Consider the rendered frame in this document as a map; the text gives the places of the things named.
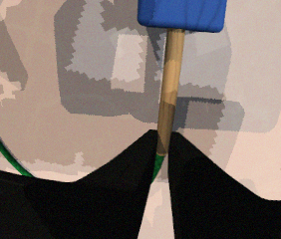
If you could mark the blue block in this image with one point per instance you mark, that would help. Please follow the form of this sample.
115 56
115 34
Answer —
191 15

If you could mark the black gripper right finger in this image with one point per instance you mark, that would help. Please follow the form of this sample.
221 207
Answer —
207 203

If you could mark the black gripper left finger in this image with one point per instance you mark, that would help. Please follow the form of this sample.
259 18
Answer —
107 203

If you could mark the wooden stick with green string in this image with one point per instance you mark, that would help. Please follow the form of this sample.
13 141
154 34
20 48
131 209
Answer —
173 53

